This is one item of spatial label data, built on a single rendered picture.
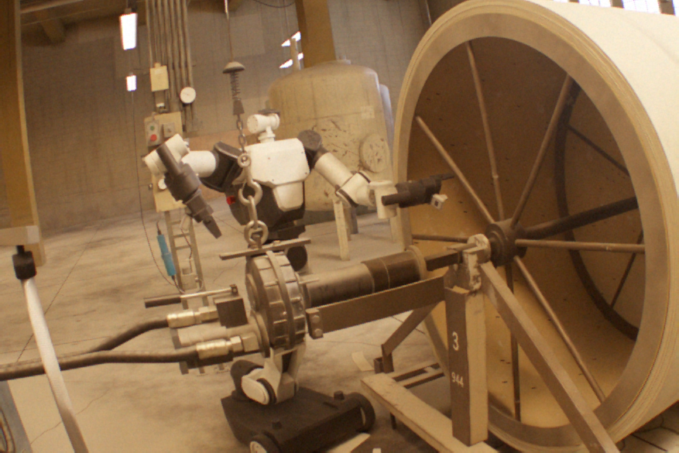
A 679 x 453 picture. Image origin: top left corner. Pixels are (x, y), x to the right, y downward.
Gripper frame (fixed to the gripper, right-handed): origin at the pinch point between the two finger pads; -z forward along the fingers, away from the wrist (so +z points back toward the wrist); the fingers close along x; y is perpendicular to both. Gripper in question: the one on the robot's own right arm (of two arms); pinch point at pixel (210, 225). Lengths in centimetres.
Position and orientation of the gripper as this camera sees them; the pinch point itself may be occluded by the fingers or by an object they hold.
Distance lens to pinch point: 159.1
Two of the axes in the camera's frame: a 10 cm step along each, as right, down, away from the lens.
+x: 3.4, 0.6, -9.4
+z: -5.2, -8.2, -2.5
